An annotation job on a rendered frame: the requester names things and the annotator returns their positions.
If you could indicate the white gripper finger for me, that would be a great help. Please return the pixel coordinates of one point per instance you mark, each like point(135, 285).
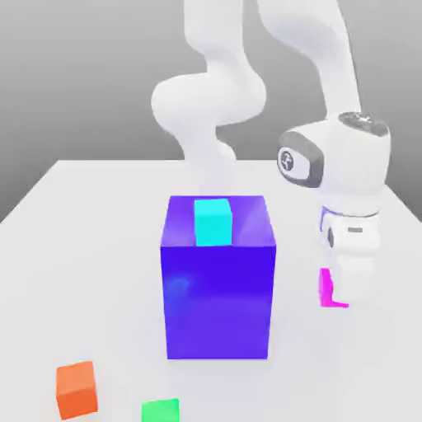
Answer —
point(357, 283)

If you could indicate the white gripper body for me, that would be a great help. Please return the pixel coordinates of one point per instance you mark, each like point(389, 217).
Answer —
point(357, 239)

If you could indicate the small magenta cube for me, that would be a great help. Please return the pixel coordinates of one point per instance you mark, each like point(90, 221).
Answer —
point(325, 286)

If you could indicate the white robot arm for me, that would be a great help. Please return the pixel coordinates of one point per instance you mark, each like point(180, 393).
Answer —
point(211, 99)

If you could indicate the small cyan cube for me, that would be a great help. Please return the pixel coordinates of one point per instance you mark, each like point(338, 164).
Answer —
point(212, 224)

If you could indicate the small green cube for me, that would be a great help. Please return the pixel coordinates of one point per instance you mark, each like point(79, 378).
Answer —
point(161, 411)

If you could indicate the small orange cube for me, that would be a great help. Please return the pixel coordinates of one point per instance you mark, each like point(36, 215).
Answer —
point(76, 392)

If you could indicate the large blue box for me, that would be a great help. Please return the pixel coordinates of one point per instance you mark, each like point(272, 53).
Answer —
point(217, 303)

